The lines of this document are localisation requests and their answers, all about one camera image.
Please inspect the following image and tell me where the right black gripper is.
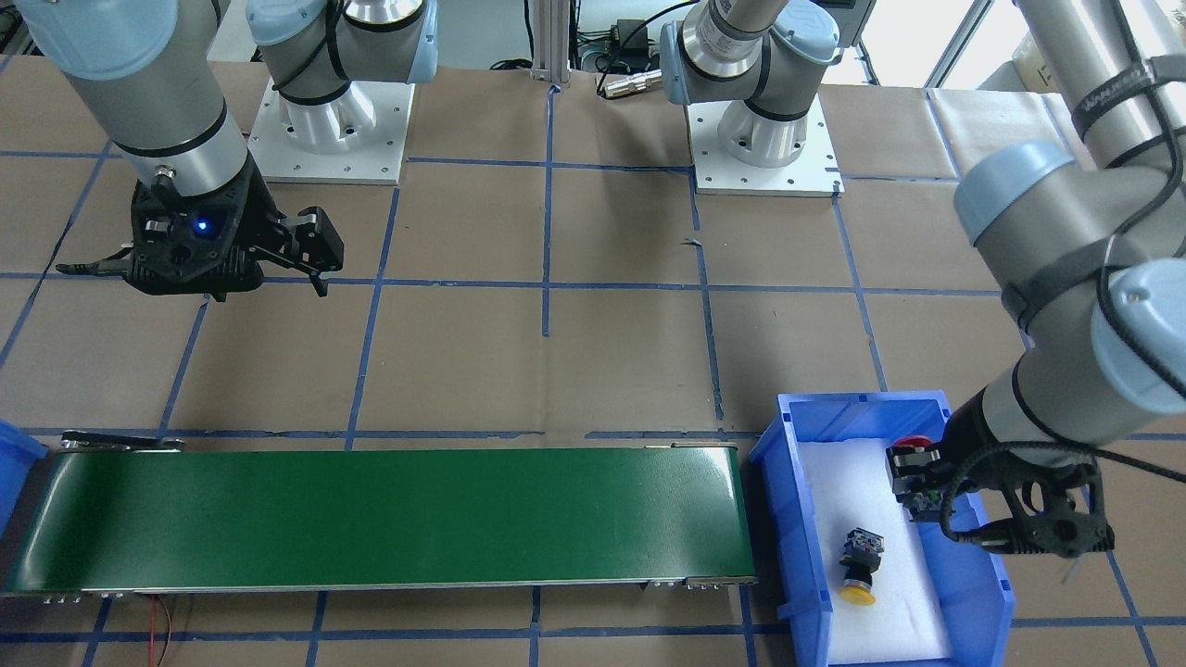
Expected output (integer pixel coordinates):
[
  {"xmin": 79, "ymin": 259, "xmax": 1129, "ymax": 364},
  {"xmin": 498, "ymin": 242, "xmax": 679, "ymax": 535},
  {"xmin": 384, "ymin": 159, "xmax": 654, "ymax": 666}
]
[{"xmin": 221, "ymin": 155, "xmax": 345, "ymax": 298}]

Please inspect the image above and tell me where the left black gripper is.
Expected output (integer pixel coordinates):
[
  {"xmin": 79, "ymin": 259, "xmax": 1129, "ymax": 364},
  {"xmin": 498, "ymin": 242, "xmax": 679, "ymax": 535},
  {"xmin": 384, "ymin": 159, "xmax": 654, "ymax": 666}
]
[{"xmin": 887, "ymin": 389, "xmax": 1000, "ymax": 525}]

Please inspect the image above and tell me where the red push button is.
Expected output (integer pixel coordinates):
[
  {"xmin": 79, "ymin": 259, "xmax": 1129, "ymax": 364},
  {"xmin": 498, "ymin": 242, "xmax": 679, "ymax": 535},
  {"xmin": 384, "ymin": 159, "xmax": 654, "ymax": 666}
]
[{"xmin": 887, "ymin": 436, "xmax": 943, "ymax": 522}]

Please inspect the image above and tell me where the yellow push button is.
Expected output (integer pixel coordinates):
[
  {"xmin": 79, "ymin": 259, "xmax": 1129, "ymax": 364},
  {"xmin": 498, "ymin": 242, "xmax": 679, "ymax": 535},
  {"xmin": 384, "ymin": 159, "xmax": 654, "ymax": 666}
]
[{"xmin": 839, "ymin": 527, "xmax": 885, "ymax": 606}]

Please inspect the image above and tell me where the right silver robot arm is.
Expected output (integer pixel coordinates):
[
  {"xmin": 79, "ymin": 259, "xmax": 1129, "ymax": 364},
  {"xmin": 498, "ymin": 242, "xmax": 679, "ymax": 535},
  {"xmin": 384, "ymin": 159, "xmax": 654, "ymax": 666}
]
[{"xmin": 17, "ymin": 1, "xmax": 439, "ymax": 301}]

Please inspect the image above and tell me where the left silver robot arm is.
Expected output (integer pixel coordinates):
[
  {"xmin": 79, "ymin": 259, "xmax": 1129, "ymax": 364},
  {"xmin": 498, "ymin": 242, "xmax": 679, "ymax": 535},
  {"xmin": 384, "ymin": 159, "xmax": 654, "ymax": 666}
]
[{"xmin": 887, "ymin": 1, "xmax": 1182, "ymax": 542}]

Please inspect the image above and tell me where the white foam pad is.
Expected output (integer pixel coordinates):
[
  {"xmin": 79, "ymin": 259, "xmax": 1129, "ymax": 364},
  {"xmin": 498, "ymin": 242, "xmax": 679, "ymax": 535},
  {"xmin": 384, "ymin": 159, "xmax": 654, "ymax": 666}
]
[{"xmin": 798, "ymin": 439, "xmax": 954, "ymax": 663}]

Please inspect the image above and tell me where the blue plastic bin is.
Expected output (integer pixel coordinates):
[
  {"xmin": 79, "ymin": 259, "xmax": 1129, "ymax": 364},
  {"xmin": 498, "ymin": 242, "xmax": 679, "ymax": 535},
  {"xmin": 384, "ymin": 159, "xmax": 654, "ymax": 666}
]
[
  {"xmin": 751, "ymin": 390, "xmax": 1016, "ymax": 666},
  {"xmin": 1, "ymin": 421, "xmax": 47, "ymax": 535}
]

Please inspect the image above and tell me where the green conveyor belt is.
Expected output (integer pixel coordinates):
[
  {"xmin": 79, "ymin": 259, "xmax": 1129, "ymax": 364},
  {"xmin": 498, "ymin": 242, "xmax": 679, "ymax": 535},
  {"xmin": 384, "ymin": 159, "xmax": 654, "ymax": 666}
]
[{"xmin": 6, "ymin": 445, "xmax": 757, "ymax": 597}]

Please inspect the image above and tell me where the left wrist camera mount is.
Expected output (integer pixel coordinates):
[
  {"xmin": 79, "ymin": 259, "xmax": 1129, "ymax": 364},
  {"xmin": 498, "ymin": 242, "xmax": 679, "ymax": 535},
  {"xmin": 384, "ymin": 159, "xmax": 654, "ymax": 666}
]
[{"xmin": 940, "ymin": 442, "xmax": 1116, "ymax": 559}]

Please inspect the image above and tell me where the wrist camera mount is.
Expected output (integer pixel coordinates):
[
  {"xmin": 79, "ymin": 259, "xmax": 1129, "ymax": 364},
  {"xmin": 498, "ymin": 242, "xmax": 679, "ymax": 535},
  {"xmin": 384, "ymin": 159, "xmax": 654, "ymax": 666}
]
[
  {"xmin": 940, "ymin": 442, "xmax": 1116, "ymax": 559},
  {"xmin": 56, "ymin": 179, "xmax": 281, "ymax": 301}
]

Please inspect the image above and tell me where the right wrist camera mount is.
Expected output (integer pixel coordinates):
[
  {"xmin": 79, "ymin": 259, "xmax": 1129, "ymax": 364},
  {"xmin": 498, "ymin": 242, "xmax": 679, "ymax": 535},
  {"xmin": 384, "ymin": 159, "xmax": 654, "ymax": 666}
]
[{"xmin": 56, "ymin": 179, "xmax": 281, "ymax": 301}]

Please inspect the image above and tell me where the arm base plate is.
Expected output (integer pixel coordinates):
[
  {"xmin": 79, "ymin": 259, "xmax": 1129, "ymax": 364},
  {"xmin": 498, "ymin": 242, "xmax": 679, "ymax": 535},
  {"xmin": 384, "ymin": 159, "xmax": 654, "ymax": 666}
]
[
  {"xmin": 686, "ymin": 99, "xmax": 844, "ymax": 197},
  {"xmin": 248, "ymin": 82, "xmax": 417, "ymax": 186}
]

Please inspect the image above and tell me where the aluminium frame post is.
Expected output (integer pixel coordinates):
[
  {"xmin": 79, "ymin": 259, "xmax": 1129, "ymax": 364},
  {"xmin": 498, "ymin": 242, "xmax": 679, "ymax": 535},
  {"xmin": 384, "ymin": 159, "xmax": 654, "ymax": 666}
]
[{"xmin": 528, "ymin": 1, "xmax": 575, "ymax": 89}]

